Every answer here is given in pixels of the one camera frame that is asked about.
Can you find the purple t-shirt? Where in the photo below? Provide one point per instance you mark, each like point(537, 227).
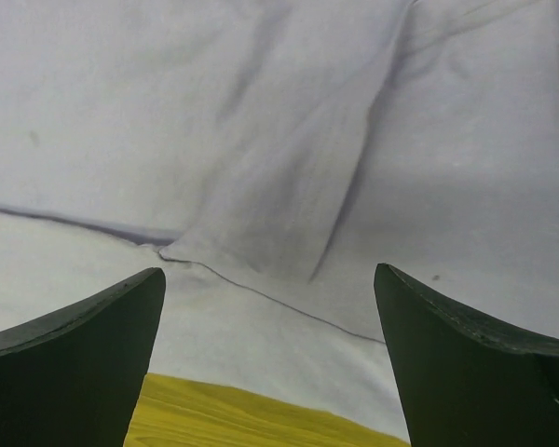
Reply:
point(268, 155)

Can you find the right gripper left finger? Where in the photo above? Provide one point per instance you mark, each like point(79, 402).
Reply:
point(73, 376)

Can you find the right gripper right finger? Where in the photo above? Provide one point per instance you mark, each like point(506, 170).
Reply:
point(466, 379)

